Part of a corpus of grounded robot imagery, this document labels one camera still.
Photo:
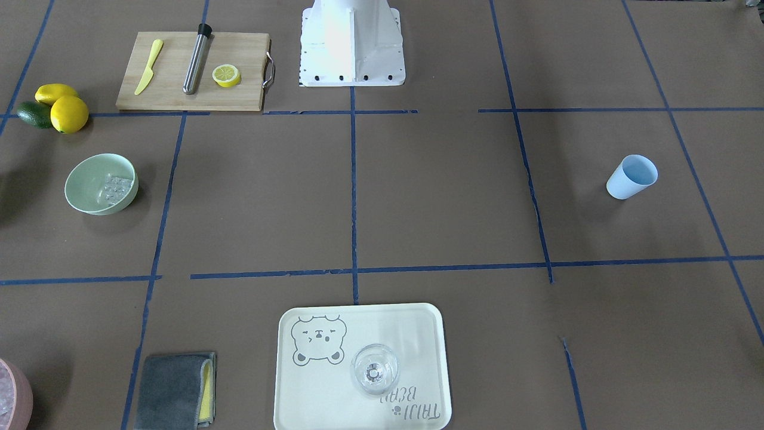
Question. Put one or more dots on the cream bear tray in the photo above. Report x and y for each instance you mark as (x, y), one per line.
(314, 386)

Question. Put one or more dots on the clear ice cube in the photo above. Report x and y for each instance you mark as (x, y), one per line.
(114, 190)

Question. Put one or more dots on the lemon half slice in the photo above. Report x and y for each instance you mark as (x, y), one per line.
(226, 75)

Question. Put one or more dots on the yellow lemon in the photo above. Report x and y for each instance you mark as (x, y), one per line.
(48, 94)
(69, 114)

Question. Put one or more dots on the wooden cutting board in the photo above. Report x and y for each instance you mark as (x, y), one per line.
(247, 51)

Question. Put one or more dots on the yellow plastic knife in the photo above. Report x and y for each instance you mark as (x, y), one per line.
(148, 72)

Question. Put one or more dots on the pink bowl of ice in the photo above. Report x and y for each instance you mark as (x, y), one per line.
(17, 397)

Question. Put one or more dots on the clear wine glass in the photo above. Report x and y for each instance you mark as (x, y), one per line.
(376, 369)

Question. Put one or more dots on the light green bowl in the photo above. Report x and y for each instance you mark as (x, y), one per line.
(84, 182)

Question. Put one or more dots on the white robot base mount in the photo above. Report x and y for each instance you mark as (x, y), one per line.
(351, 44)

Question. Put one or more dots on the light blue plastic cup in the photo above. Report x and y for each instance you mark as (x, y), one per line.
(634, 174)

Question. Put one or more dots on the grey yellow folded cloth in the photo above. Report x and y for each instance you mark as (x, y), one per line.
(177, 391)

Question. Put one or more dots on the green lime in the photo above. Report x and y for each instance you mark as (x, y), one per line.
(35, 114)

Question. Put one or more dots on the steel muddler rod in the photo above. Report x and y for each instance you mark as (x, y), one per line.
(200, 49)

